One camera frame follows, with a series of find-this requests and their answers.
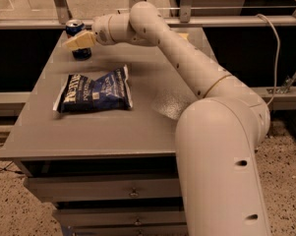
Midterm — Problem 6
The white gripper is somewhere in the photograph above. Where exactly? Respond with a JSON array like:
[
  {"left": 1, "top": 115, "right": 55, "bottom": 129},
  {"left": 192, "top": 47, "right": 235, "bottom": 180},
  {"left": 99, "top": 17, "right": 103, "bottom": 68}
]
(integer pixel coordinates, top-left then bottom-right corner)
[{"left": 63, "top": 15, "right": 112, "bottom": 51}]

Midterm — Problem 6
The blue pepsi can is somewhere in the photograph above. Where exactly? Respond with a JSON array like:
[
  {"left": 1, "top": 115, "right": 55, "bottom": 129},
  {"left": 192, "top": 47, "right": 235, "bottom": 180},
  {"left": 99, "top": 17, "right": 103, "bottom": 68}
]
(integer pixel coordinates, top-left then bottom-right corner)
[{"left": 65, "top": 19, "right": 91, "bottom": 60}]

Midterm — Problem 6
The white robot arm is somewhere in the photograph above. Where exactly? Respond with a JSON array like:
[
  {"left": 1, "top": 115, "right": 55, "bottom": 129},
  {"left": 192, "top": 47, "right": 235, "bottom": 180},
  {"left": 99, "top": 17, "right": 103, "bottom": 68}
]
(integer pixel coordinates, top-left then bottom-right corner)
[{"left": 65, "top": 2, "right": 271, "bottom": 236}]

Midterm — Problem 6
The blue chip bag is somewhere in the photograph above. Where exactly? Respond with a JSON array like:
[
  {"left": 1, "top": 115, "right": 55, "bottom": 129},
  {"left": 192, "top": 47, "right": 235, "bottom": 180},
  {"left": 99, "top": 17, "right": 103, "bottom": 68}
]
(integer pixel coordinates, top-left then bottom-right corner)
[{"left": 53, "top": 66, "right": 133, "bottom": 113}]

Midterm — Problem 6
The grey drawer cabinet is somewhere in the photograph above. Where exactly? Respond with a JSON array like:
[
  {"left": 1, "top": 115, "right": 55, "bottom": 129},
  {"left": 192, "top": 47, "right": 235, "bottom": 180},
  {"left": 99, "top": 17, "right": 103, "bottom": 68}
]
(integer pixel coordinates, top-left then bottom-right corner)
[{"left": 0, "top": 28, "right": 259, "bottom": 236}]

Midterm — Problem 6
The yellow sponge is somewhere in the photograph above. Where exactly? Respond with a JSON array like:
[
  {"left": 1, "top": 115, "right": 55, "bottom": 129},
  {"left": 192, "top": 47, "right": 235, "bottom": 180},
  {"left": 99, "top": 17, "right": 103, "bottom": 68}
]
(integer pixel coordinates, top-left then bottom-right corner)
[{"left": 179, "top": 32, "right": 189, "bottom": 40}]

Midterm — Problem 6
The top grey drawer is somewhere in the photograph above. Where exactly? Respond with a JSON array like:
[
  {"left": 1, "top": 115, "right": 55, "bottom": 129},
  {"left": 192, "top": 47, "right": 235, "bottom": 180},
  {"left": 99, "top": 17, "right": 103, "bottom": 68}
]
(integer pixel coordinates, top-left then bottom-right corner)
[{"left": 24, "top": 174, "right": 181, "bottom": 203}]

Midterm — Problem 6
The grey drawer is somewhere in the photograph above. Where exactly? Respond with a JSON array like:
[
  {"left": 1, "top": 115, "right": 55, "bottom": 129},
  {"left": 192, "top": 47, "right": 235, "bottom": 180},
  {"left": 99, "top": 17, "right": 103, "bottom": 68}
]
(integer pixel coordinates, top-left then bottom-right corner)
[
  {"left": 72, "top": 224, "right": 188, "bottom": 236},
  {"left": 53, "top": 206, "right": 186, "bottom": 227},
  {"left": 24, "top": 174, "right": 181, "bottom": 203}
]

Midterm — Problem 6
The middle grey drawer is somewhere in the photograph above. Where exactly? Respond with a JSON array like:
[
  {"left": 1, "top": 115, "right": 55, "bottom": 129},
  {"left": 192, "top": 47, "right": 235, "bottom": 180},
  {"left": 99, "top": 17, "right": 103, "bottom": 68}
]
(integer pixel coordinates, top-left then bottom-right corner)
[{"left": 53, "top": 206, "right": 186, "bottom": 227}]

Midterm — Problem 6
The bottom grey drawer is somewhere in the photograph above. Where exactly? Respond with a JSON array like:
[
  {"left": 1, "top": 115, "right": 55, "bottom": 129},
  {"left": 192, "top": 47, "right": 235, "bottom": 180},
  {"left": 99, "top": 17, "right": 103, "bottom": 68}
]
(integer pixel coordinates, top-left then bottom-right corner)
[{"left": 72, "top": 224, "right": 188, "bottom": 236}]

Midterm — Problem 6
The metal window rail frame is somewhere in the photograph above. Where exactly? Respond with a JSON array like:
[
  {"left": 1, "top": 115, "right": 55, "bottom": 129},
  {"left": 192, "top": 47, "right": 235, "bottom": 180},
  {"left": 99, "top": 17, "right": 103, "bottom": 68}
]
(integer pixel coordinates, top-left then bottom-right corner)
[{"left": 0, "top": 0, "right": 296, "bottom": 29}]

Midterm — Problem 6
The black floor cable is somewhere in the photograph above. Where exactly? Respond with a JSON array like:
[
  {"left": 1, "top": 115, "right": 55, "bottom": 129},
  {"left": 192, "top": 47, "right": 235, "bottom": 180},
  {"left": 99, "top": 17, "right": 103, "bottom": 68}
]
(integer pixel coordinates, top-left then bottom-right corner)
[{"left": 0, "top": 143, "right": 26, "bottom": 175}]

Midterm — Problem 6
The white cable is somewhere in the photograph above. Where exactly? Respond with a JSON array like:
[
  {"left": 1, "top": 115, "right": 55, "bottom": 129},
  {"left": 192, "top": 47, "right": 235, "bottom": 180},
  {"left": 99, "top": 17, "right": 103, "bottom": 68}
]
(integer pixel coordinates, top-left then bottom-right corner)
[{"left": 256, "top": 13, "right": 282, "bottom": 107}]

